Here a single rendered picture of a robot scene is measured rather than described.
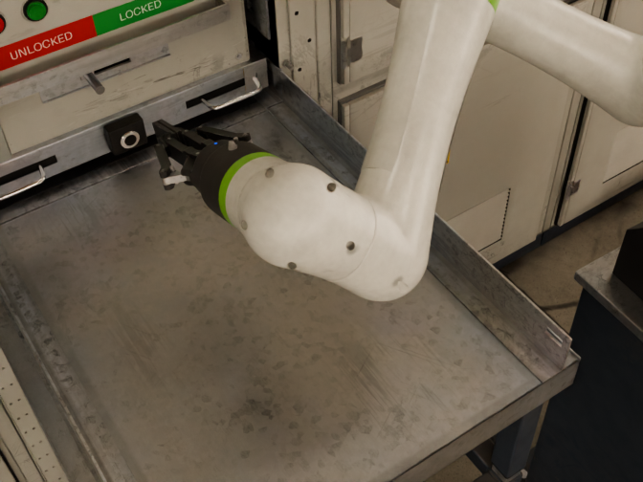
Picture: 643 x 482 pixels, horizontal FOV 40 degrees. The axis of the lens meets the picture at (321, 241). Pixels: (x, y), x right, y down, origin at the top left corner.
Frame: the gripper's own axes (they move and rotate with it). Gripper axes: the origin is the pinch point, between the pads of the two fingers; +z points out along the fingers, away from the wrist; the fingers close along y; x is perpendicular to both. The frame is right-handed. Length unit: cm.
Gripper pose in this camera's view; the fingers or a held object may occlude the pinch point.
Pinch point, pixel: (168, 136)
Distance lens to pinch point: 120.6
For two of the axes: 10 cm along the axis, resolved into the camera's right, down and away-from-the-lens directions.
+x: -2.1, -8.4, -4.9
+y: 8.3, -4.2, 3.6
